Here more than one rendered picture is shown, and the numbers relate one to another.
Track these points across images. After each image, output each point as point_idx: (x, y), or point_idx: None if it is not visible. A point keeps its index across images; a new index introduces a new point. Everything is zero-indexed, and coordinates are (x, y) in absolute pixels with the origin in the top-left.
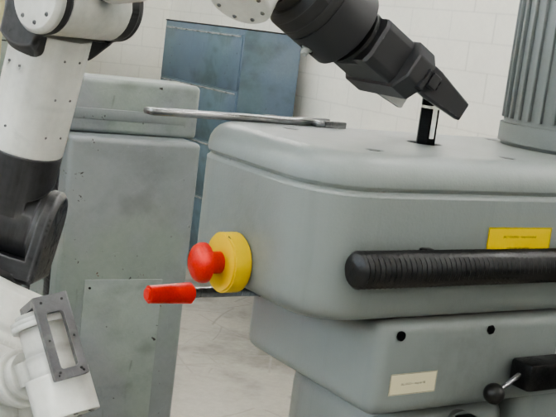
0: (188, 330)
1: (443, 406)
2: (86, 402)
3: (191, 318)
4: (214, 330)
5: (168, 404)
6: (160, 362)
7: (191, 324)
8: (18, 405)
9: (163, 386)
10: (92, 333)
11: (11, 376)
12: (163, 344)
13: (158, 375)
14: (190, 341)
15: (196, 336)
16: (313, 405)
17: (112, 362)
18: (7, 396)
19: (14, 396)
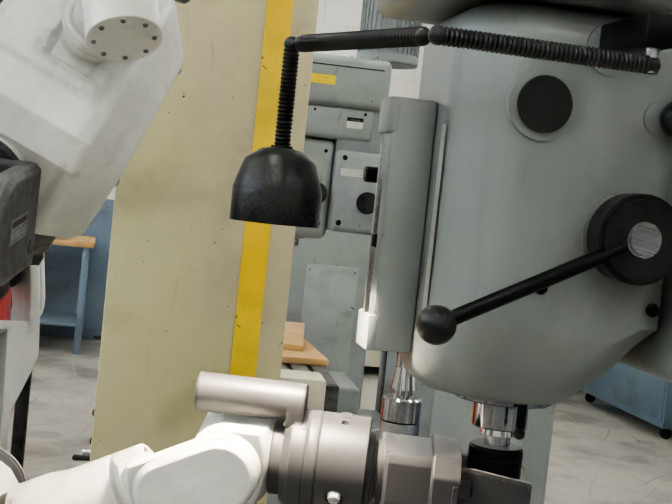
0: (612, 487)
1: (587, 18)
2: (136, 9)
3: (618, 476)
4: (645, 490)
5: (539, 502)
6: (530, 448)
7: (617, 482)
8: (84, 44)
9: (533, 479)
10: (447, 403)
11: (76, 8)
12: (533, 426)
13: (527, 463)
14: (612, 497)
15: (621, 493)
16: (433, 53)
17: (470, 441)
18: (71, 31)
19: (80, 34)
